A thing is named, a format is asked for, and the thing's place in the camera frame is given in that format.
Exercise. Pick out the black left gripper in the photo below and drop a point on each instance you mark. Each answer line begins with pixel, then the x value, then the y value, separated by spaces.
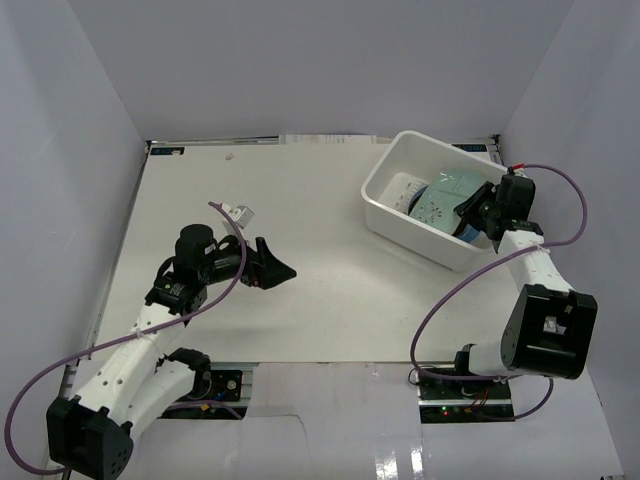
pixel 254 270

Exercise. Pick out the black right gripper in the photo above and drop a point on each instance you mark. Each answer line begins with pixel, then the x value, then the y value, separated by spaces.
pixel 466 210

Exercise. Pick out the light blue round plate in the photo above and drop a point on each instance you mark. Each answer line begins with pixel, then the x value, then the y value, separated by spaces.
pixel 465 232

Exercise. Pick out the light green rectangular plate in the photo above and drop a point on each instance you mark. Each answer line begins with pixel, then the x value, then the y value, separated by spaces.
pixel 434 206

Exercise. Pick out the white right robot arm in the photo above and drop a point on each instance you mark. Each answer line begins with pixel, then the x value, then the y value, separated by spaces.
pixel 549 330

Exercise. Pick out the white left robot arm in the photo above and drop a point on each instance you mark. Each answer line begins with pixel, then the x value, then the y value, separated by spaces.
pixel 95 431

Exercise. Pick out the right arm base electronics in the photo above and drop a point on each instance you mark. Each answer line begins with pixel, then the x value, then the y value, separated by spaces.
pixel 455 402

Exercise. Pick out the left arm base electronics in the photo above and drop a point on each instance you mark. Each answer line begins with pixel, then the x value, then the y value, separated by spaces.
pixel 225 395

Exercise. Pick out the white plastic bin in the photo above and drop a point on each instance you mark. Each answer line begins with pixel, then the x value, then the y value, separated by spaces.
pixel 411 161

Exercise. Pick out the blue logo sticker right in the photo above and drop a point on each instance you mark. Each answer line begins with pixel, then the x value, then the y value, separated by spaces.
pixel 473 148

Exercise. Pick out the blue logo sticker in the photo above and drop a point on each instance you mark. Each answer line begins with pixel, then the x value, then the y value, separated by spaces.
pixel 166 151
pixel 473 148

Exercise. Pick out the white paper sheets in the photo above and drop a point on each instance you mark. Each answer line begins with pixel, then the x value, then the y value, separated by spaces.
pixel 327 139

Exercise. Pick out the blue logo sticker left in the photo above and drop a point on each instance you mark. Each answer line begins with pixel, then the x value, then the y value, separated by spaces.
pixel 166 151

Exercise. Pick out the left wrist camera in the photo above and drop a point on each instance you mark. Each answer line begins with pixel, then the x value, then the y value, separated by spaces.
pixel 240 215

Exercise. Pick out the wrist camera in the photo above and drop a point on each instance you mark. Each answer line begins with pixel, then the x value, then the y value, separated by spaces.
pixel 516 170
pixel 240 215

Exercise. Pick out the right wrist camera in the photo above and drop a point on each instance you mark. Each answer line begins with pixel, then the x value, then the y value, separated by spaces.
pixel 516 170

